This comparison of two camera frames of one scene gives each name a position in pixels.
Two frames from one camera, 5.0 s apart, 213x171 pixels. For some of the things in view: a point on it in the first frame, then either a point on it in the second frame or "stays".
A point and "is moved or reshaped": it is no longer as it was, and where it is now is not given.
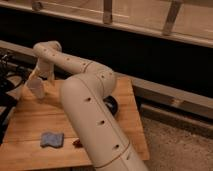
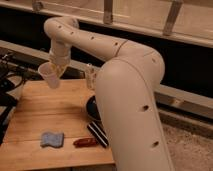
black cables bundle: [12, 72] stays
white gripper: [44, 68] to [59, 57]
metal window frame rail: [187, 19] stays
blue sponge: [54, 140] stays
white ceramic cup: [35, 86] is moved or reshaped
